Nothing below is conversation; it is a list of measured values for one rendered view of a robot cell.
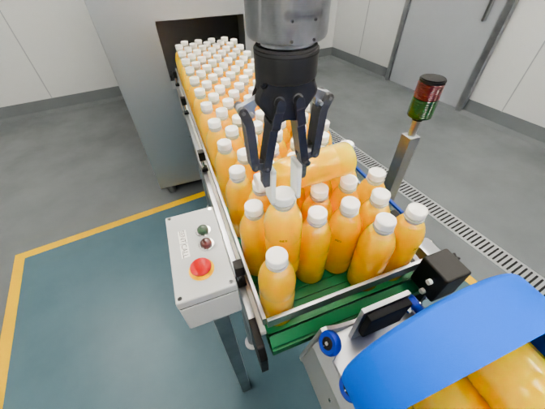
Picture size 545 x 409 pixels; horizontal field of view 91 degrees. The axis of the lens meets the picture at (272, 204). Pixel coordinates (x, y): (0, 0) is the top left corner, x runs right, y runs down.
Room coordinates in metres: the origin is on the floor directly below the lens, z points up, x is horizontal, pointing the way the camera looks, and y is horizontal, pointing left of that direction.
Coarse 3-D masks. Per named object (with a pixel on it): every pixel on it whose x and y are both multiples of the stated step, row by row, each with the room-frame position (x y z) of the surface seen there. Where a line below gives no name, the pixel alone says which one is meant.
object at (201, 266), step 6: (198, 258) 0.27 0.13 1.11; (204, 258) 0.27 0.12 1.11; (192, 264) 0.26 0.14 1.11; (198, 264) 0.26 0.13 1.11; (204, 264) 0.26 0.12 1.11; (210, 264) 0.26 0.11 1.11; (192, 270) 0.24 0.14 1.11; (198, 270) 0.24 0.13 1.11; (204, 270) 0.24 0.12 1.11; (198, 276) 0.24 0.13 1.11
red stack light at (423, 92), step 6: (420, 84) 0.68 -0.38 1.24; (426, 84) 0.67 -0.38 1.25; (444, 84) 0.67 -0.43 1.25; (414, 90) 0.70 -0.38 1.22; (420, 90) 0.68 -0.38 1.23; (426, 90) 0.66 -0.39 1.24; (432, 90) 0.66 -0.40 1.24; (438, 90) 0.66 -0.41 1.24; (414, 96) 0.69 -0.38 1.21; (420, 96) 0.67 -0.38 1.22; (426, 96) 0.66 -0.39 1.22; (432, 96) 0.66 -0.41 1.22; (438, 96) 0.66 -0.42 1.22
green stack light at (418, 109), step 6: (414, 102) 0.68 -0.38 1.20; (420, 102) 0.67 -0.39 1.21; (426, 102) 0.66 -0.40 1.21; (432, 102) 0.66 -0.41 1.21; (414, 108) 0.67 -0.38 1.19; (420, 108) 0.66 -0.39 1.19; (426, 108) 0.66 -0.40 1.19; (432, 108) 0.66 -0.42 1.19; (408, 114) 0.69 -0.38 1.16; (414, 114) 0.67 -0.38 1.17; (420, 114) 0.66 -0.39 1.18; (426, 114) 0.66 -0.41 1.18; (432, 114) 0.67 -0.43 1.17
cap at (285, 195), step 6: (282, 186) 0.36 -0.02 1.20; (276, 192) 0.34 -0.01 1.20; (282, 192) 0.34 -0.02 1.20; (288, 192) 0.34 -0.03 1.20; (276, 198) 0.33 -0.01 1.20; (282, 198) 0.32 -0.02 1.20; (288, 198) 0.32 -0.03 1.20; (276, 204) 0.33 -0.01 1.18; (282, 204) 0.32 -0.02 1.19; (288, 204) 0.32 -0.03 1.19
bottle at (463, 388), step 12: (456, 384) 0.07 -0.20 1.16; (468, 384) 0.07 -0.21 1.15; (432, 396) 0.06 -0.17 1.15; (444, 396) 0.06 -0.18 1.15; (456, 396) 0.06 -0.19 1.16; (468, 396) 0.06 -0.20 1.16; (480, 396) 0.06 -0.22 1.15; (420, 408) 0.05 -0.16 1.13; (432, 408) 0.05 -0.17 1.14; (444, 408) 0.05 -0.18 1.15; (456, 408) 0.05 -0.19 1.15; (468, 408) 0.05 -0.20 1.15; (480, 408) 0.05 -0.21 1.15
